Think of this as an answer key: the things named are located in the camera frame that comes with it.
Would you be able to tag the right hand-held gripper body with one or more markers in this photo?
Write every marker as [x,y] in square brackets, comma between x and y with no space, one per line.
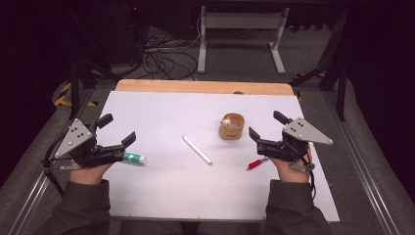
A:
[284,148]

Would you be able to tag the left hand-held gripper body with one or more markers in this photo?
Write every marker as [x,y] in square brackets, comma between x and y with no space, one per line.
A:
[87,152]

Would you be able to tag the green and white glue stick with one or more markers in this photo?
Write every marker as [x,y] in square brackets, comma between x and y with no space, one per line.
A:
[135,158]

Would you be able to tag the red pen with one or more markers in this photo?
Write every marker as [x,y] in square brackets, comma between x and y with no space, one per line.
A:
[254,164]

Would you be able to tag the white pen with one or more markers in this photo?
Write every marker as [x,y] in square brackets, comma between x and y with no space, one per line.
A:
[197,150]

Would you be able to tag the person's left hand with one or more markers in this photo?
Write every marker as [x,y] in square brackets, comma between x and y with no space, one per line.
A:
[88,175]

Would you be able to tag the person's right hand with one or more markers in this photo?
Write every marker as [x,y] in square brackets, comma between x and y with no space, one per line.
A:
[290,173]

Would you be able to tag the black metal stand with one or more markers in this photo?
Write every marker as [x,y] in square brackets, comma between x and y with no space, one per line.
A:
[74,88]
[341,94]

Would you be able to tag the yellow and black hazard tape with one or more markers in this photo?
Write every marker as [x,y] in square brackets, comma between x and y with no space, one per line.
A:
[62,102]

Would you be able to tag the white table cover sheet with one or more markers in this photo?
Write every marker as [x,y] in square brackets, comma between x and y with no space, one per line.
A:
[169,114]

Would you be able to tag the dark equipment rack red light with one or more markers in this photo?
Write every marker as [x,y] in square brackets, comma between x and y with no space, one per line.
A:
[120,32]

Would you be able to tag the aluminium floor rail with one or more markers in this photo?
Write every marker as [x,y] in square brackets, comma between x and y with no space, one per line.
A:
[32,202]
[368,182]

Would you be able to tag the grey metal desk frame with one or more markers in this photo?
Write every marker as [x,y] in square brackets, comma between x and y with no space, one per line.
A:
[241,20]

